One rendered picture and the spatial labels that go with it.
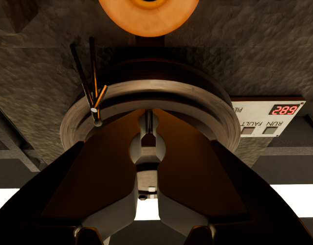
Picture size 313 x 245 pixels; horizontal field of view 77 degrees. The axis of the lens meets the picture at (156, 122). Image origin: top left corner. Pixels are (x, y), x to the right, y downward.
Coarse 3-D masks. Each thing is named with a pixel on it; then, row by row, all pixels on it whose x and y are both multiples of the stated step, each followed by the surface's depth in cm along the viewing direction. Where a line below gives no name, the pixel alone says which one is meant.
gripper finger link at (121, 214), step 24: (120, 120) 11; (144, 120) 12; (96, 144) 9; (120, 144) 9; (72, 168) 8; (96, 168) 8; (120, 168) 8; (72, 192) 7; (96, 192) 7; (120, 192) 7; (48, 216) 6; (72, 216) 6; (96, 216) 6; (120, 216) 7
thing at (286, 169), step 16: (288, 128) 904; (304, 128) 905; (0, 160) 783; (16, 160) 784; (256, 160) 792; (272, 160) 793; (288, 160) 793; (304, 160) 794; (0, 176) 738; (16, 176) 739; (32, 176) 739; (272, 176) 747; (288, 176) 747; (304, 176) 748; (144, 224) 634; (160, 224) 635; (304, 224) 638; (112, 240) 604; (128, 240) 604; (144, 240) 604; (160, 240) 605; (176, 240) 605
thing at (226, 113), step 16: (112, 80) 40; (128, 80) 37; (144, 80) 37; (160, 80) 37; (176, 80) 37; (192, 80) 41; (80, 96) 44; (112, 96) 39; (192, 96) 40; (208, 96) 40; (80, 112) 43; (224, 112) 43; (64, 128) 47; (240, 128) 48; (64, 144) 51
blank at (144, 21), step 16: (112, 0) 29; (128, 0) 29; (160, 0) 30; (176, 0) 29; (192, 0) 29; (112, 16) 30; (128, 16) 30; (144, 16) 30; (160, 16) 30; (176, 16) 30; (144, 32) 32; (160, 32) 32
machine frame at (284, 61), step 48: (48, 0) 35; (96, 0) 35; (144, 0) 59; (240, 0) 36; (288, 0) 36; (0, 48) 47; (48, 48) 47; (96, 48) 48; (144, 48) 48; (192, 48) 48; (240, 48) 48; (288, 48) 49; (0, 96) 59; (48, 96) 59; (240, 96) 60; (288, 96) 61; (48, 144) 77; (240, 144) 80
